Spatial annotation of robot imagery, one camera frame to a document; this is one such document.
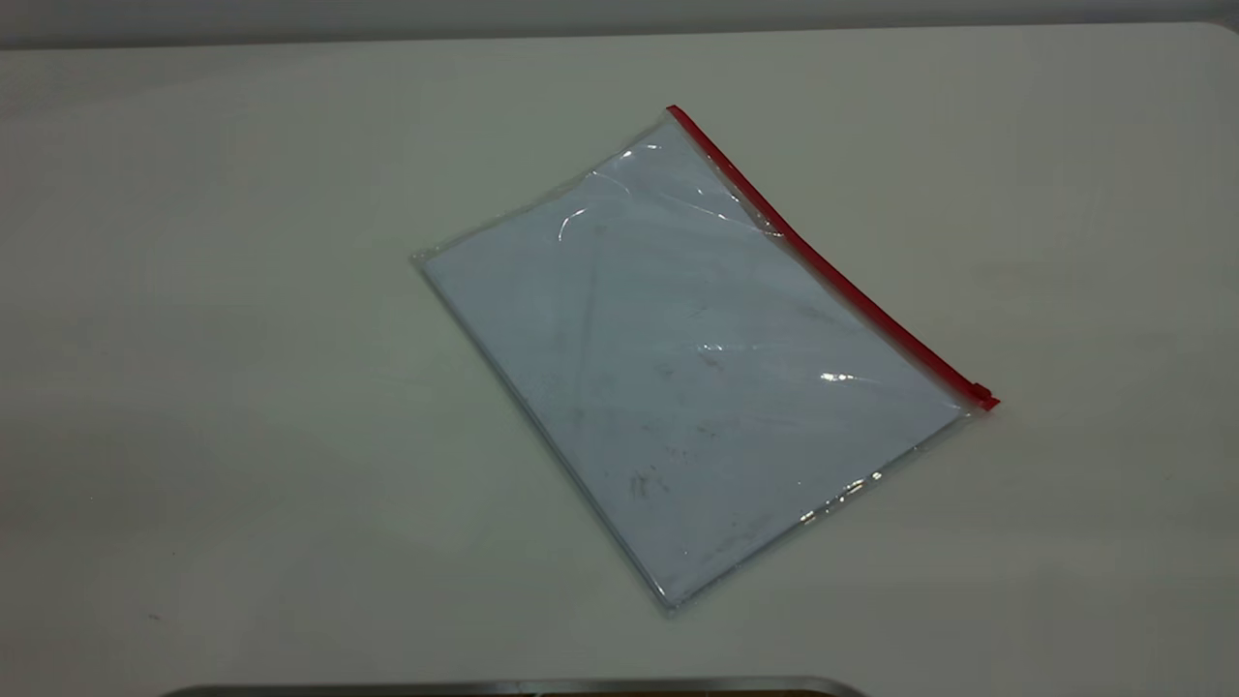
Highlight clear plastic zip bag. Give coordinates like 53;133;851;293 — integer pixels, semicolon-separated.
411;104;1002;619

